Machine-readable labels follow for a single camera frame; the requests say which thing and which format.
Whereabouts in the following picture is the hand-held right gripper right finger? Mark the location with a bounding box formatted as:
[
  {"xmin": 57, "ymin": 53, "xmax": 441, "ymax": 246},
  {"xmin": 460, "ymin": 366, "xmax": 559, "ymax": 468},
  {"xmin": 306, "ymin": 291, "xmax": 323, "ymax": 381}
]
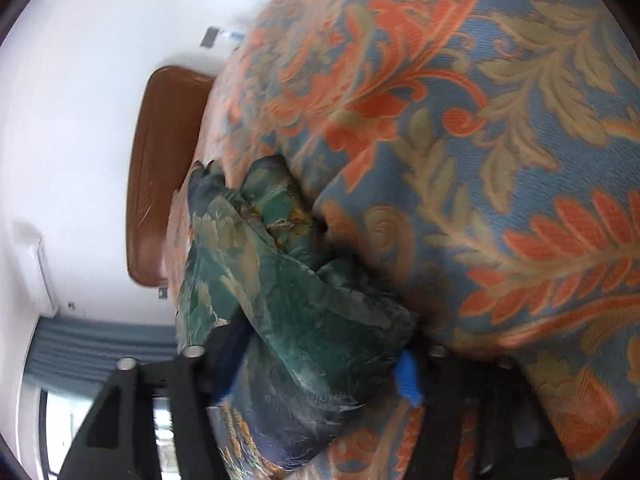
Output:
[{"xmin": 397, "ymin": 344, "xmax": 576, "ymax": 480}]

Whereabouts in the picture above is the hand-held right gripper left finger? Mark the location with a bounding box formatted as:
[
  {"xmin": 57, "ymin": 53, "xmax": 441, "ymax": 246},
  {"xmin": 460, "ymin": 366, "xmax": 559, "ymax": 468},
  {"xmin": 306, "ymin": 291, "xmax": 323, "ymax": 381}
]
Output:
[{"xmin": 56, "ymin": 327, "xmax": 248, "ymax": 480}]

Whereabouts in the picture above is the green patterned garment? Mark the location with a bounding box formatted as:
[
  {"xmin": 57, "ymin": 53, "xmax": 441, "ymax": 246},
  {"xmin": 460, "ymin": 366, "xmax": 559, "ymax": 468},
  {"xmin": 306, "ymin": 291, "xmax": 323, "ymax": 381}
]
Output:
[{"xmin": 174, "ymin": 154, "xmax": 422, "ymax": 480}]

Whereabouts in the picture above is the grey-blue curtain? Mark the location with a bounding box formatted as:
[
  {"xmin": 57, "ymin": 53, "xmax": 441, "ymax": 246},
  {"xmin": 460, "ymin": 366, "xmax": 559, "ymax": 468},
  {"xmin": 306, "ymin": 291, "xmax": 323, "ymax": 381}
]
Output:
[{"xmin": 21, "ymin": 316, "xmax": 182, "ymax": 393}]

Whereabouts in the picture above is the window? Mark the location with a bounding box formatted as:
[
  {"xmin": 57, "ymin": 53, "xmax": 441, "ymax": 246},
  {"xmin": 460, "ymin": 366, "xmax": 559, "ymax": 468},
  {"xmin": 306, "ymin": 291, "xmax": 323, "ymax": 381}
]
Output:
[{"xmin": 37, "ymin": 387, "xmax": 178, "ymax": 480}]

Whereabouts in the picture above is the white air conditioner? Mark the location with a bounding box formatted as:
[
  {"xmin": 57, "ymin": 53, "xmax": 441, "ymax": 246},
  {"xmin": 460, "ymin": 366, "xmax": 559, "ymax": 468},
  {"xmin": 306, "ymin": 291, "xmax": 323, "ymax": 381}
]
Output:
[{"xmin": 14, "ymin": 220, "xmax": 62, "ymax": 312}]

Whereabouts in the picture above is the wooden bed headboard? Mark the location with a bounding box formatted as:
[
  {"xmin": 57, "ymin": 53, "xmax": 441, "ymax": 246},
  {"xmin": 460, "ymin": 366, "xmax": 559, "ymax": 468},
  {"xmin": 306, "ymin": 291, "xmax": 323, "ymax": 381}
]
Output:
[{"xmin": 126, "ymin": 65, "xmax": 217, "ymax": 288}]

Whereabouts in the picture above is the orange floral bed blanket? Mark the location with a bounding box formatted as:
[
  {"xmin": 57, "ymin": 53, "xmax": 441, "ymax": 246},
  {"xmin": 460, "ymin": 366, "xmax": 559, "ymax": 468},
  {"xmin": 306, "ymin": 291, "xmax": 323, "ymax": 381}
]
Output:
[{"xmin": 162, "ymin": 0, "xmax": 640, "ymax": 480}]

